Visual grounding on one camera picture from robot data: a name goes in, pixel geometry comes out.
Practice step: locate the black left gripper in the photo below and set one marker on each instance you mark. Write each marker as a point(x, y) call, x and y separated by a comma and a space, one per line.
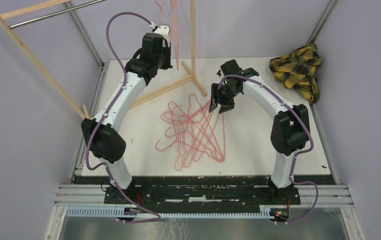
point(167, 49)

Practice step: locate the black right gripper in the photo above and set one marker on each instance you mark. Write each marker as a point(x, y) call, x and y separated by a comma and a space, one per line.
point(221, 100)

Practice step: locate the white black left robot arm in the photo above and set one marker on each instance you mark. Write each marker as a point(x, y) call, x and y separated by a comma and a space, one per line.
point(101, 133)

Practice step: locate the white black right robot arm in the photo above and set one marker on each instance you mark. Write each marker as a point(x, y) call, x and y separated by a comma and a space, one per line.
point(290, 134)

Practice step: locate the yellow plaid shirt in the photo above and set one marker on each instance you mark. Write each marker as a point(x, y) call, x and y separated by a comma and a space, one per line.
point(297, 71)

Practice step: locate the metal rack rod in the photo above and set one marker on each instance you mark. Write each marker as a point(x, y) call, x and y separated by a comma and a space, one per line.
point(53, 14)

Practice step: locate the pink wire hanger pile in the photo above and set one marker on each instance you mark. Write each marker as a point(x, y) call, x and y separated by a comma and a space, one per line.
point(206, 135)

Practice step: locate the pink wire hanger with hook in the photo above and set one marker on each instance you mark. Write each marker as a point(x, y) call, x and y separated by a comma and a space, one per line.
point(175, 136)

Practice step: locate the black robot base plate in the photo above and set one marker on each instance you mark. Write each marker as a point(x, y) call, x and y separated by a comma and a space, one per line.
point(203, 194)

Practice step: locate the white slotted cable duct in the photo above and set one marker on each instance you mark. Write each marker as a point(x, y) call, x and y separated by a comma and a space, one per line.
point(133, 213)

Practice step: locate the wooden clothes rack frame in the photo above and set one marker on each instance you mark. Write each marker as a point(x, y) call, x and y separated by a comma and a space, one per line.
point(83, 113)

